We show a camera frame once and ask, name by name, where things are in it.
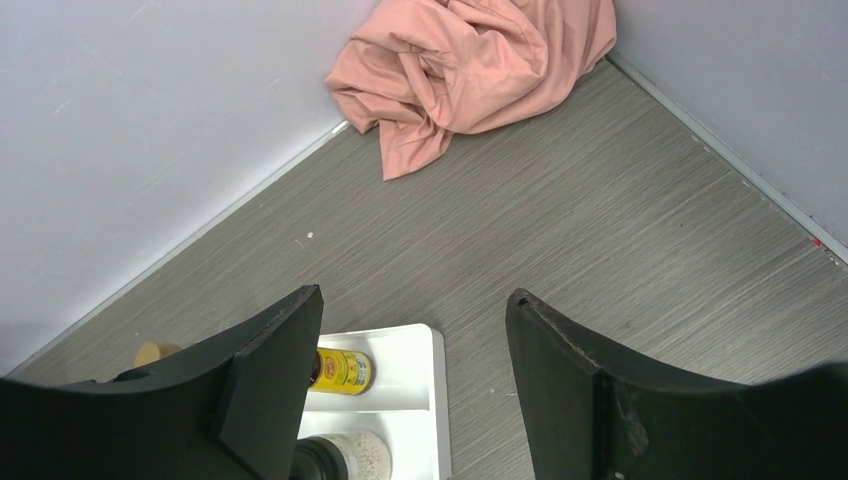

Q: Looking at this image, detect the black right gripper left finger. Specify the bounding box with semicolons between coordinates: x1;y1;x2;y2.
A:
1;285;324;479

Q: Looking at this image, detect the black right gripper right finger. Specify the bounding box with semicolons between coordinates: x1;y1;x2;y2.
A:
505;289;847;479

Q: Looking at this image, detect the yellow-label sauce bottle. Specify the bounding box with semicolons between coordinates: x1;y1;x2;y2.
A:
309;348;376;396

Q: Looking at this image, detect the black-lid knob grinder jar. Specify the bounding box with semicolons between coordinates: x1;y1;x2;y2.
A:
289;430;392;480

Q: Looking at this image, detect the gold-cap yellow sauce bottle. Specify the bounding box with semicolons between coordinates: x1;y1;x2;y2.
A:
133;342;181;368

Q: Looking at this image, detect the white divided plastic tray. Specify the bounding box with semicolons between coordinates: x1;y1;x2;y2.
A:
298;324;452;479

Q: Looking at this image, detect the pink cloth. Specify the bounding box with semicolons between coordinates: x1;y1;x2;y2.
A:
325;0;617;180

